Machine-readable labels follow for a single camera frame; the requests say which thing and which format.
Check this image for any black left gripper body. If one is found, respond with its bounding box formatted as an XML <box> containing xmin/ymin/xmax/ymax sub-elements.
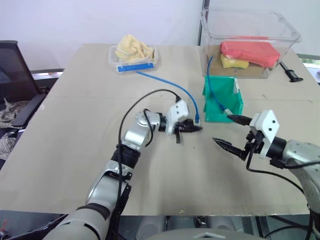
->
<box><xmin>173</xmin><ymin>120</ymin><xmax>191</xmax><ymax>145</ymax></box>

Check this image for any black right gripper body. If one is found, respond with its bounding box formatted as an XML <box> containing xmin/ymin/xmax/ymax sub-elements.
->
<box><xmin>243</xmin><ymin>129</ymin><xmax>266</xmax><ymax>155</ymax></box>

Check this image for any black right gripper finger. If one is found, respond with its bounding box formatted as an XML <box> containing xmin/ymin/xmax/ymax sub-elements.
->
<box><xmin>212</xmin><ymin>137</ymin><xmax>248</xmax><ymax>161</ymax></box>
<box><xmin>225</xmin><ymin>114</ymin><xmax>253</xmax><ymax>127</ymax></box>

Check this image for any blue cable with clear plug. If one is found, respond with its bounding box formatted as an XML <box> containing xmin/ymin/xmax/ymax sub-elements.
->
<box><xmin>136</xmin><ymin>70</ymin><xmax>202</xmax><ymax>125</ymax></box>

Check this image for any green plastic bin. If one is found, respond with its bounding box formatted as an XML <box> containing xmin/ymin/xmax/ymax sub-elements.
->
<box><xmin>202</xmin><ymin>75</ymin><xmax>245</xmax><ymax>124</ymax></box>

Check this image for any brown cardboard sheet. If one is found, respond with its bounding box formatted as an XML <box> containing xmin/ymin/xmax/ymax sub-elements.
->
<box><xmin>208</xmin><ymin>58</ymin><xmax>270</xmax><ymax>78</ymax></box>

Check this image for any yellow sponge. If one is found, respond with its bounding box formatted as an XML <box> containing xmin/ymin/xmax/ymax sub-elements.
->
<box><xmin>220</xmin><ymin>53</ymin><xmax>250</xmax><ymax>69</ymax></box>

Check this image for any black hand tool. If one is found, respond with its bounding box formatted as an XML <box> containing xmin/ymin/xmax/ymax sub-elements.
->
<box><xmin>279</xmin><ymin>60</ymin><xmax>304</xmax><ymax>83</ymax></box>

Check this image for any small clear container blue label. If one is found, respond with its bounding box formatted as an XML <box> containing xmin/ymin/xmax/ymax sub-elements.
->
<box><xmin>108</xmin><ymin>44</ymin><xmax>161</xmax><ymax>74</ymax></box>

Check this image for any grey rounded robot torso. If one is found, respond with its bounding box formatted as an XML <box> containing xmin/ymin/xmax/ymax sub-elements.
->
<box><xmin>138</xmin><ymin>214</ymin><xmax>255</xmax><ymax>240</ymax></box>

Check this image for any yellow crumpled cloth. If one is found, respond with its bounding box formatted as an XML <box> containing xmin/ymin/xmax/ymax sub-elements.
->
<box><xmin>114</xmin><ymin>34</ymin><xmax>155</xmax><ymax>64</ymax></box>

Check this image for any large clear plastic tub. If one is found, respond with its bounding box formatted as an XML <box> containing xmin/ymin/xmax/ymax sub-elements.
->
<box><xmin>199</xmin><ymin>5</ymin><xmax>303</xmax><ymax>80</ymax></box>

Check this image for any dark side table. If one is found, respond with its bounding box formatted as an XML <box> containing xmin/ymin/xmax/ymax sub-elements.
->
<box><xmin>30</xmin><ymin>68</ymin><xmax>65</xmax><ymax>81</ymax></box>

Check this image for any patterned cloth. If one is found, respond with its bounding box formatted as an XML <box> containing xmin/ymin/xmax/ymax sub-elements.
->
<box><xmin>0</xmin><ymin>98</ymin><xmax>31</xmax><ymax>161</ymax></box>

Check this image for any black mesh office chair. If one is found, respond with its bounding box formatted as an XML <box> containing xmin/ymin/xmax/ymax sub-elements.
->
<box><xmin>0</xmin><ymin>40</ymin><xmax>49</xmax><ymax>129</ymax></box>

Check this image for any black red-edged panel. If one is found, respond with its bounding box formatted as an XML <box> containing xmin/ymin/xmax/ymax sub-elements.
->
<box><xmin>0</xmin><ymin>209</ymin><xmax>70</xmax><ymax>240</ymax></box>

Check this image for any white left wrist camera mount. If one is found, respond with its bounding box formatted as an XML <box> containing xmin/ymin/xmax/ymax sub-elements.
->
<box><xmin>165</xmin><ymin>99</ymin><xmax>190</xmax><ymax>136</ymax></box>

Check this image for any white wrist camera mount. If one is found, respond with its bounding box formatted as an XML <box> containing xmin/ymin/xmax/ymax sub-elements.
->
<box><xmin>165</xmin><ymin>99</ymin><xmax>190</xmax><ymax>136</ymax></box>
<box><xmin>249</xmin><ymin>109</ymin><xmax>280</xmax><ymax>160</ymax></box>

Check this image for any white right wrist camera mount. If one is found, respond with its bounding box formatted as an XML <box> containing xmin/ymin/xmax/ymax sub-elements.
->
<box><xmin>249</xmin><ymin>109</ymin><xmax>280</xmax><ymax>160</ymax></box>

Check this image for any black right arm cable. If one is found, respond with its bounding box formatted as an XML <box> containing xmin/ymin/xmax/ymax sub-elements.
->
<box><xmin>245</xmin><ymin>149</ymin><xmax>315</xmax><ymax>240</ymax></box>

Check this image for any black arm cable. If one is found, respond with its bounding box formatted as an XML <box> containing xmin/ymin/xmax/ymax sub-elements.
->
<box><xmin>113</xmin><ymin>89</ymin><xmax>182</xmax><ymax>226</ymax></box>
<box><xmin>245</xmin><ymin>149</ymin><xmax>315</xmax><ymax>240</ymax></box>

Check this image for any blue cable with white coupler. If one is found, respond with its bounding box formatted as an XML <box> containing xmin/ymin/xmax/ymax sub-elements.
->
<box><xmin>207</xmin><ymin>55</ymin><xmax>232</xmax><ymax>113</ymax></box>

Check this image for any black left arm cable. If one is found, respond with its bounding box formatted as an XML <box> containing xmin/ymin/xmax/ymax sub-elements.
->
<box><xmin>113</xmin><ymin>89</ymin><xmax>182</xmax><ymax>226</ymax></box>

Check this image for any dark vertical frame post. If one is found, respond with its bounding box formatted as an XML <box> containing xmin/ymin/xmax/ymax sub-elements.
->
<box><xmin>197</xmin><ymin>0</ymin><xmax>210</xmax><ymax>47</ymax></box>

